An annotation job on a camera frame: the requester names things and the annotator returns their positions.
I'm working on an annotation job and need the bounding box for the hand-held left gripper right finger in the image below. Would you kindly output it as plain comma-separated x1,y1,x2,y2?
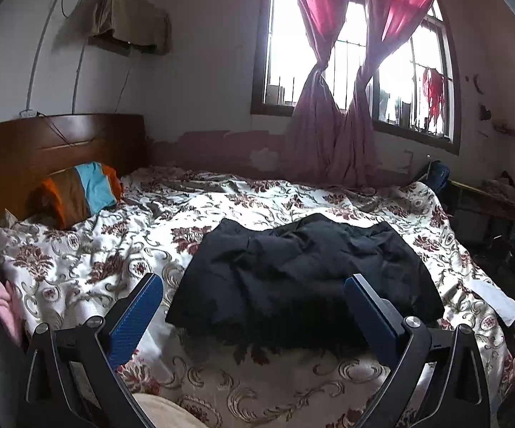
344,274,492,428

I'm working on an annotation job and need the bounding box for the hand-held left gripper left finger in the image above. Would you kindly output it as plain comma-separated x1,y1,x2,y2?
17,273,164,428

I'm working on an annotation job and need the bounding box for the dark navy padded coat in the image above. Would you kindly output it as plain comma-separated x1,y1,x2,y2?
165,213,445,360

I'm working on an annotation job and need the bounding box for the white paper sheet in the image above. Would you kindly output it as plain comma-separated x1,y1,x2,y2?
469,279,515,326

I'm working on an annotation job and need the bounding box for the floral patterned bed blanket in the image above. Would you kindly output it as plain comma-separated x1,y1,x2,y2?
0,165,515,428

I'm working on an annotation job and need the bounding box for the person's beige clothing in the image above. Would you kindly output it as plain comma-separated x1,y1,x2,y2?
133,393,209,428

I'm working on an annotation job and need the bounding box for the wooden side table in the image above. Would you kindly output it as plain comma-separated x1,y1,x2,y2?
449,178,515,244

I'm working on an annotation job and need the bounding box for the striped orange blue brown pillow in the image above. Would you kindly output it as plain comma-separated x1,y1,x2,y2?
30,162,124,230

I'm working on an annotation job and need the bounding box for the blue bag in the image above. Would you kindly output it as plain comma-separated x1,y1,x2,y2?
418,159,452,197

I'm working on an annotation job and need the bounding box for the wooden bed headboard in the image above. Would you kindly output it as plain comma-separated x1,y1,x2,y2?
0,113,146,228

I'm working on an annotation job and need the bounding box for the red cloth outside window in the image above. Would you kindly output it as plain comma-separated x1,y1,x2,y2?
421,67,446,121

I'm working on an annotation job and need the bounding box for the barred window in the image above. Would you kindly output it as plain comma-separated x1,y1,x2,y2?
251,0,463,157

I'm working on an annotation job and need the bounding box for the white wall pipe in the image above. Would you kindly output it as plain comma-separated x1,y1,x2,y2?
26,0,80,112
71,0,107,114

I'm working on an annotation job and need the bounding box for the cloth-covered wall air conditioner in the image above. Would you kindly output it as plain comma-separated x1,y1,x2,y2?
88,0,173,56

